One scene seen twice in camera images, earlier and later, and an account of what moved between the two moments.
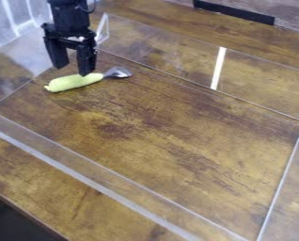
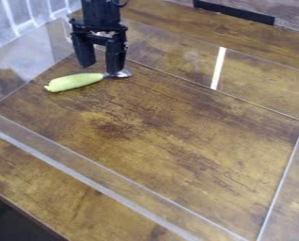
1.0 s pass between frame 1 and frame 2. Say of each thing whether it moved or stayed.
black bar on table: stayed
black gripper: moved
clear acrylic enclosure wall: stayed
